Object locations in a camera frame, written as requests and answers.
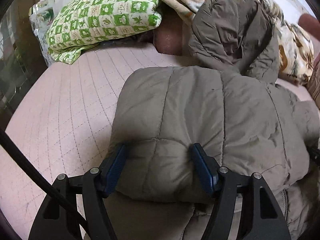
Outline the black cable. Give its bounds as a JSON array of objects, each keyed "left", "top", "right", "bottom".
[{"left": 0, "top": 129, "right": 87, "bottom": 232}]

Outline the pink quilted bed pad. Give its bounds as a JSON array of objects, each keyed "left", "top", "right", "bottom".
[{"left": 0, "top": 42, "right": 320, "bottom": 240}]

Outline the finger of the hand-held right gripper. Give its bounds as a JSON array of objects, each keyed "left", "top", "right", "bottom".
[{"left": 310, "top": 147, "right": 320, "bottom": 166}]

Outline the grey-brown quilted puffer jacket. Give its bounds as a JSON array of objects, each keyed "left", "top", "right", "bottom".
[{"left": 84, "top": 0, "right": 320, "bottom": 240}]

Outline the green and white checked pillow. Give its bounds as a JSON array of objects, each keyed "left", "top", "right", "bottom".
[{"left": 46, "top": 0, "right": 163, "bottom": 64}]

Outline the striped brown cloth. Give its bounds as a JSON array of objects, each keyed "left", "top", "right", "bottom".
[{"left": 306, "top": 55, "right": 320, "bottom": 103}]

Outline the beige leaf print blanket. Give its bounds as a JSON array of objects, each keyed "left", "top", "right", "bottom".
[{"left": 92, "top": 0, "right": 315, "bottom": 85}]

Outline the reddish brown cushion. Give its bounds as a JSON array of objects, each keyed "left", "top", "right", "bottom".
[{"left": 299, "top": 14, "right": 320, "bottom": 43}]

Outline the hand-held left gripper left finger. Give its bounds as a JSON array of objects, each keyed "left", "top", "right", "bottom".
[{"left": 28, "top": 143, "right": 127, "bottom": 240}]

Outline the patterned glass door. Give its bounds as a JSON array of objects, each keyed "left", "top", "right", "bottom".
[{"left": 0, "top": 0, "right": 47, "bottom": 117}]

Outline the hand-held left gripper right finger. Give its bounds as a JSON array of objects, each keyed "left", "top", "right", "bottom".
[{"left": 192, "top": 142, "right": 292, "bottom": 240}]

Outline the clear plastic bag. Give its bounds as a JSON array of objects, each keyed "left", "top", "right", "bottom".
[{"left": 29, "top": 0, "right": 59, "bottom": 65}]

